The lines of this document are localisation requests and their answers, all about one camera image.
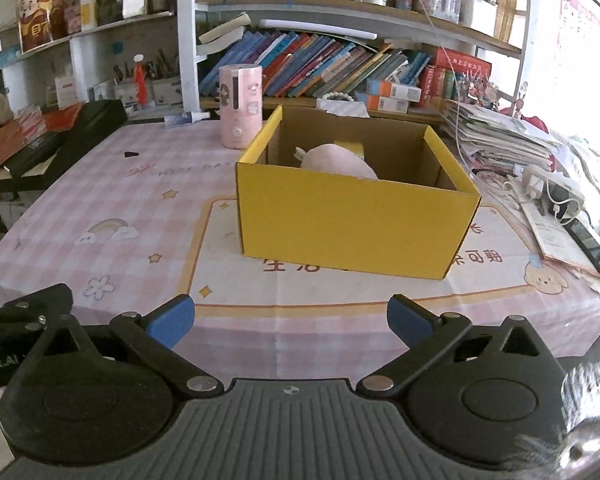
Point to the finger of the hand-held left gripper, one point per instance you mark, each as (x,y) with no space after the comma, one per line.
(45,300)

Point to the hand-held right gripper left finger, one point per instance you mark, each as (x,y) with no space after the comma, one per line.
(172,317)

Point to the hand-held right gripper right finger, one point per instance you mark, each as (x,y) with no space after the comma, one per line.
(410,320)

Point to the yellow cardboard box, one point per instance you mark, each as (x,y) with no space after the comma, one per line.
(355,225)

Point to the pink pig plush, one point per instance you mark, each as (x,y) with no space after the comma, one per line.
(335,160)

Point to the red book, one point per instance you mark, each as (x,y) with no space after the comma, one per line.
(10,145)

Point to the printed paper leaflet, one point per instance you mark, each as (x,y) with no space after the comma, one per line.
(550,240)

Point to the black case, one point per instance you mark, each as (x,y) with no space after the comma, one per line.
(75,130)

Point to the red folder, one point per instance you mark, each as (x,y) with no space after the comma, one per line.
(62,117)

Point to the black chair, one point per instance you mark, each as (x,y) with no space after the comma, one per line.
(595,347)

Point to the white power strip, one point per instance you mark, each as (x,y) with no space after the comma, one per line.
(545,185)

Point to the black smartphone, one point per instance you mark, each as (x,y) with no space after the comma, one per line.
(592,247)

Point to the small spray bottle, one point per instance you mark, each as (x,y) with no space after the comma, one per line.
(185,119)

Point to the stack of papers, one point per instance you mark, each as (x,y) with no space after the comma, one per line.
(500,135)

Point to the white card red label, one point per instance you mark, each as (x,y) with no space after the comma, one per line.
(66,91)

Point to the orange and white carton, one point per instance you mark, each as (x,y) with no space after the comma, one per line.
(395,91)
(387,104)

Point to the pink cylindrical humidifier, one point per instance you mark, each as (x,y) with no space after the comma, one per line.
(240,110)

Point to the white pen holder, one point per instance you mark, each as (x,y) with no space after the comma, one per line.
(125,92)
(167,92)

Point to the small figurine decoration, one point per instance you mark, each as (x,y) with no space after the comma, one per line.
(480,87)

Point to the white bookshelf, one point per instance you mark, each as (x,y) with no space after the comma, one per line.
(187,60)

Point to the row of leaning books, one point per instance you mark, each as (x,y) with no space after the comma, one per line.
(320,65)

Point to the fortune god paper decoration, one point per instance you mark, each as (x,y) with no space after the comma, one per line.
(40,20)

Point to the white folded book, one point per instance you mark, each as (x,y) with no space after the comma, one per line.
(222,35)

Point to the white bottle yellow label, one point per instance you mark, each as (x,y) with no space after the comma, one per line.
(88,15)

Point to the white rod lamp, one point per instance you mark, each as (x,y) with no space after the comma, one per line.
(320,29)

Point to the white wall shelf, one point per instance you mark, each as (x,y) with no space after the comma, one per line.
(85,45)

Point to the alphabet wall poster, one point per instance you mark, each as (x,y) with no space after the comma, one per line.
(582,45)

